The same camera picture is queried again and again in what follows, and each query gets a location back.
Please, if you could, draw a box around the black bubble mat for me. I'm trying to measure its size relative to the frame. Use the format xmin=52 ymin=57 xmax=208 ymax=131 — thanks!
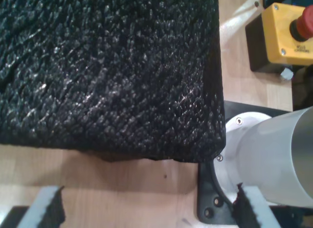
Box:
xmin=0 ymin=0 xmax=227 ymax=164

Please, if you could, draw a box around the yellow emergency stop box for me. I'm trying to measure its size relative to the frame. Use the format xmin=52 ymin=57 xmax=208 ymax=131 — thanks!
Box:
xmin=245 ymin=0 xmax=313 ymax=73

